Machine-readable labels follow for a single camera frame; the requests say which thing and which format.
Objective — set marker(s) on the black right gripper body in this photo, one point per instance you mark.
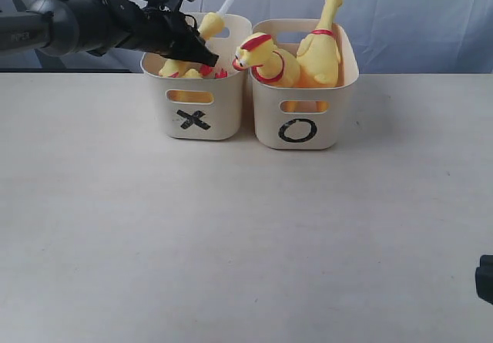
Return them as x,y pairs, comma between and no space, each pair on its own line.
484,278

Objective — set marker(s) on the cream bin with O mark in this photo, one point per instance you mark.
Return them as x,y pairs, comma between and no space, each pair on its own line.
305,119

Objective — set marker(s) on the whole rubber chicken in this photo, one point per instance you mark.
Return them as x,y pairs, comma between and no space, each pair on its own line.
318,53
268,63

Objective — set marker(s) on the severed rubber chicken head neck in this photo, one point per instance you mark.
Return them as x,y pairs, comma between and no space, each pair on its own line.
211,25

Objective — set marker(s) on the cream bin with X mark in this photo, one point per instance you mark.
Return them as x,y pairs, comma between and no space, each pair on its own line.
208,105

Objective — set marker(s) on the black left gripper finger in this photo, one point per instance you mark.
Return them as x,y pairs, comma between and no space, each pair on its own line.
190,47

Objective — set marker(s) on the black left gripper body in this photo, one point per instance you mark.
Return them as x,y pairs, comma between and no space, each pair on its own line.
159,22

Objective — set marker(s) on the headless rubber chicken body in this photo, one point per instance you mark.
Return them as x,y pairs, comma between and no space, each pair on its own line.
197,96

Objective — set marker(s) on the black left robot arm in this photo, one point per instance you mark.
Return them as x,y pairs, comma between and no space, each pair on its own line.
62,27

